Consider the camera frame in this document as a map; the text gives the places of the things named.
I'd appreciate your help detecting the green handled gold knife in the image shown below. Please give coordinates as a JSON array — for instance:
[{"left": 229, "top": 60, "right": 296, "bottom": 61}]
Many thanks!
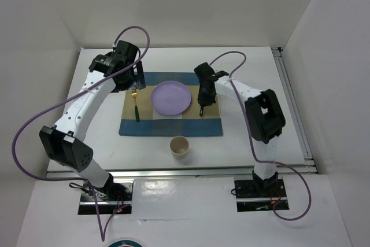
[{"left": 199, "top": 106, "right": 204, "bottom": 117}]

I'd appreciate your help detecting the green handled gold fork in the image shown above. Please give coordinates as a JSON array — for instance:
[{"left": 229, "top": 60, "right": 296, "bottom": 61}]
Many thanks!
[{"left": 131, "top": 90, "right": 140, "bottom": 122}]

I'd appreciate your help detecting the purple plate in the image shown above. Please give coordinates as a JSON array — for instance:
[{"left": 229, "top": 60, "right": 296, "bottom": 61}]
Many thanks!
[{"left": 150, "top": 80, "right": 192, "bottom": 116}]

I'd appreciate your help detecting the blue tan white placemat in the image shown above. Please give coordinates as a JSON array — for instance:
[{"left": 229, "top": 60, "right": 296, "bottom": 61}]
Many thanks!
[{"left": 119, "top": 72, "right": 223, "bottom": 137}]

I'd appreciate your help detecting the beige cup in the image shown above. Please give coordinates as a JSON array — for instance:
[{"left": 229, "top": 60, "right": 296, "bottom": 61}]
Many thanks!
[{"left": 169, "top": 136, "right": 189, "bottom": 159}]

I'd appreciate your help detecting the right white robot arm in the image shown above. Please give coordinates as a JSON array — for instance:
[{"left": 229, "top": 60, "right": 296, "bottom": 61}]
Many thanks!
[{"left": 194, "top": 62, "right": 286, "bottom": 196}]

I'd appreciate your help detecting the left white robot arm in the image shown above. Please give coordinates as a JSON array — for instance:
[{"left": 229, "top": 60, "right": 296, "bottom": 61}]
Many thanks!
[{"left": 39, "top": 40, "right": 145, "bottom": 200}]

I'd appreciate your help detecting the green round sticker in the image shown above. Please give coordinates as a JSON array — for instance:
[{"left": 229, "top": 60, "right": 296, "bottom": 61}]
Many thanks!
[{"left": 108, "top": 239, "right": 143, "bottom": 247}]

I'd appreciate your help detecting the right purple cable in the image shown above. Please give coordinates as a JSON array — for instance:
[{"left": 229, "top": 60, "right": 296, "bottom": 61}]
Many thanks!
[{"left": 209, "top": 51, "right": 312, "bottom": 221}]

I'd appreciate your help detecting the purple cable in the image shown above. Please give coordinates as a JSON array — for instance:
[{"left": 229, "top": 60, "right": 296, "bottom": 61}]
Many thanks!
[
  {"left": 11, "top": 25, "right": 151, "bottom": 242},
  {"left": 209, "top": 51, "right": 312, "bottom": 221}
]

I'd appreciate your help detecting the right aluminium rail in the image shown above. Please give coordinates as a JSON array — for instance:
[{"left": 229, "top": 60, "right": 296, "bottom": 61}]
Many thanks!
[{"left": 271, "top": 47, "right": 316, "bottom": 167}]

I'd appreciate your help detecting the aluminium rail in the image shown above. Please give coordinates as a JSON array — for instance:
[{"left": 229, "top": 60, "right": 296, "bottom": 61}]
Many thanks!
[
  {"left": 46, "top": 160, "right": 318, "bottom": 178},
  {"left": 271, "top": 47, "right": 316, "bottom": 167}
]

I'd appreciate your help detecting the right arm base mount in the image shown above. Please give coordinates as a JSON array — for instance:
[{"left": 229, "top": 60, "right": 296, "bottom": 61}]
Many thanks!
[{"left": 230, "top": 179, "right": 289, "bottom": 212}]

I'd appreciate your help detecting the front aluminium rail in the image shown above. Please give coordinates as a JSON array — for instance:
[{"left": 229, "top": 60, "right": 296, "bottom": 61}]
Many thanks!
[{"left": 46, "top": 160, "right": 318, "bottom": 178}]

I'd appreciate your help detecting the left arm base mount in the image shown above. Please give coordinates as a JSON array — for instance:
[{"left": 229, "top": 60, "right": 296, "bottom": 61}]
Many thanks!
[{"left": 69, "top": 180, "right": 134, "bottom": 215}]

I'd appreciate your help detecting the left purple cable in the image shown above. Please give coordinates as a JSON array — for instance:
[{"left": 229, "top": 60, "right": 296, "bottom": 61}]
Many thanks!
[{"left": 11, "top": 25, "right": 151, "bottom": 242}]

